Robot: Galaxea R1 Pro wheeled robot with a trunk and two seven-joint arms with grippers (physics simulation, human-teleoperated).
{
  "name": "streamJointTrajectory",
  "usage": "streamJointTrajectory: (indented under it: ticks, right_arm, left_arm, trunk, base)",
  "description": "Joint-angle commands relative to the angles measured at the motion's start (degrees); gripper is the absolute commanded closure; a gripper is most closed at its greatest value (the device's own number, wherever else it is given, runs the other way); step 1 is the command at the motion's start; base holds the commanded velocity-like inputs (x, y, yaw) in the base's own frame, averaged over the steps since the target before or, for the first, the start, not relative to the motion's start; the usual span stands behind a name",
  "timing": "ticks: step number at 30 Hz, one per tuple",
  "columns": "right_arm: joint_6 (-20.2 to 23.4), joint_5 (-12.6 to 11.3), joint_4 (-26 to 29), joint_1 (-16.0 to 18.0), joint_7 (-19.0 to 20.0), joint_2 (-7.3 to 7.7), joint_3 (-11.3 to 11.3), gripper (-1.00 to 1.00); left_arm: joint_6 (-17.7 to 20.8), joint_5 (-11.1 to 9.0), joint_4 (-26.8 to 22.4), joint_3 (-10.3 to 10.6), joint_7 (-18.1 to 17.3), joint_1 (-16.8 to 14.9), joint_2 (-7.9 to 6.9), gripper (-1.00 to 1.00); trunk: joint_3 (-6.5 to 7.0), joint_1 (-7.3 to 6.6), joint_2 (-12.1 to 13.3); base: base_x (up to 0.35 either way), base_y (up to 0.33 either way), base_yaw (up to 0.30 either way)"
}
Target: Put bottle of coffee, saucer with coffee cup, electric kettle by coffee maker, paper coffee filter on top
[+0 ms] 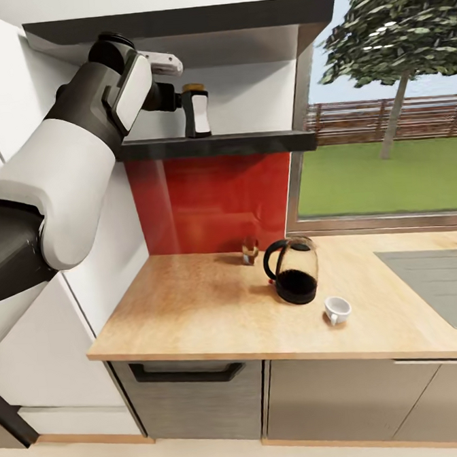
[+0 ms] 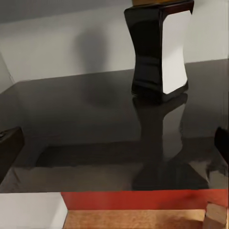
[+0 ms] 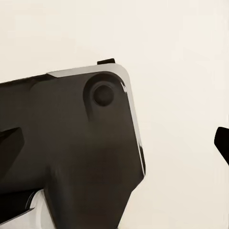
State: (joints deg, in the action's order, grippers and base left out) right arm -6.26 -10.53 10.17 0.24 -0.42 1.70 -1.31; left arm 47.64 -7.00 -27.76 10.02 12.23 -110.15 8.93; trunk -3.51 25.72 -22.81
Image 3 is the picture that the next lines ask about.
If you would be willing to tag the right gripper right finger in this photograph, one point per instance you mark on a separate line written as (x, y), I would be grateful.
(221, 142)

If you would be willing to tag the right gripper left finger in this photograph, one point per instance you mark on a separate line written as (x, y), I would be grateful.
(11, 143)

